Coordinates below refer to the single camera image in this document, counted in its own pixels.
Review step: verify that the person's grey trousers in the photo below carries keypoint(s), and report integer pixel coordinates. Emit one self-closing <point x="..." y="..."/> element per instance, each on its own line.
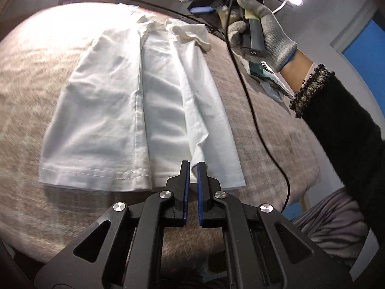
<point x="331" y="222"/>

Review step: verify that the person's right forearm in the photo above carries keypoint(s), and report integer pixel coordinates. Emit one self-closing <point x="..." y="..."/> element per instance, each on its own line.
<point x="337" y="111"/>

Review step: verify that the person's right hand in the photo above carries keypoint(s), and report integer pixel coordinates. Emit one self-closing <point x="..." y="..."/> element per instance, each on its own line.
<point x="276" y="36"/>

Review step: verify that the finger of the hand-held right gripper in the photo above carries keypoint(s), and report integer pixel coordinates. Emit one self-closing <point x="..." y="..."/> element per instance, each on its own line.
<point x="203" y="9"/>

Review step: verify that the white shorts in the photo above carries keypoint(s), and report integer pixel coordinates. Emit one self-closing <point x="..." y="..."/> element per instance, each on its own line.
<point x="120" y="111"/>

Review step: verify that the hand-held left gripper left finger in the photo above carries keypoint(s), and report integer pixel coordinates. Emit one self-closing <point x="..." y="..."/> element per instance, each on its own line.
<point x="185" y="198"/>

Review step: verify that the blue door panel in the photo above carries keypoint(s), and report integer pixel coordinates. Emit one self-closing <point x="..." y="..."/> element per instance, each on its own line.
<point x="370" y="54"/>

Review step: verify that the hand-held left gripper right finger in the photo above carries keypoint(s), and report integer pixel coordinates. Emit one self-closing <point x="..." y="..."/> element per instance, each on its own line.
<point x="201" y="198"/>

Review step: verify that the green and white cloth pile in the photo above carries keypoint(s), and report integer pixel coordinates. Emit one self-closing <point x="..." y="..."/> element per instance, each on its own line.
<point x="267" y="81"/>

